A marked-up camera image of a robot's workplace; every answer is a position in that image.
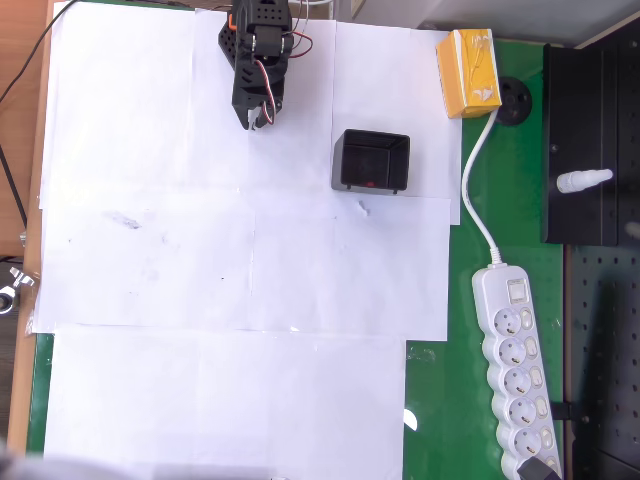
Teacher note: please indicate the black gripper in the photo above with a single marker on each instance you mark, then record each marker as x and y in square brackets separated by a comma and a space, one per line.
[248, 96]

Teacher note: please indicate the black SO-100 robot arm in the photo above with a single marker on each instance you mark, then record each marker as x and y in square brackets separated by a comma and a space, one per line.
[267, 15]

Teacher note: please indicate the black square container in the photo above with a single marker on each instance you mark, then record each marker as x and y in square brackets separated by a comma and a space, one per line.
[370, 155]

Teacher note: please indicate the yellow cardboard box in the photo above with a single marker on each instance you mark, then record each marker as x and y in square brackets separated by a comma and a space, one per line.
[470, 75]

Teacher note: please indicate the white paper sheet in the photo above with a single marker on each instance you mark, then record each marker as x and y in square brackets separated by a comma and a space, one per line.
[300, 125]
[380, 75]
[225, 400]
[100, 75]
[250, 275]

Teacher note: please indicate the green table mat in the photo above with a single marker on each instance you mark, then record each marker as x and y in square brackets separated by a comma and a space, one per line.
[520, 200]

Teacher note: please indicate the silver metal clamp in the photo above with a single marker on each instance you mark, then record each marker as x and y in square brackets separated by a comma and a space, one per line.
[15, 287]

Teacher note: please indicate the black metal shelf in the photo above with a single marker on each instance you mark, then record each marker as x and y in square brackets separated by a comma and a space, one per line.
[580, 125]

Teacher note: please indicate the small white bottle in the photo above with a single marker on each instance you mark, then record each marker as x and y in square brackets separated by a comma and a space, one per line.
[582, 181]

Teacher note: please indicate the white power strip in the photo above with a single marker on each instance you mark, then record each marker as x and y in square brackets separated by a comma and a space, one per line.
[515, 360]

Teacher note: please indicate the black pegboard panel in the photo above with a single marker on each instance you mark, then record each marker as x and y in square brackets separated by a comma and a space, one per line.
[605, 360]

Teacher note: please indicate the black power plug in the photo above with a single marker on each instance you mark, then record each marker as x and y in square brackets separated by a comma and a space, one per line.
[537, 470]

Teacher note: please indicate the black bracket clip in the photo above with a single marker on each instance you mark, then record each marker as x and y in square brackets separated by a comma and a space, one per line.
[570, 411]

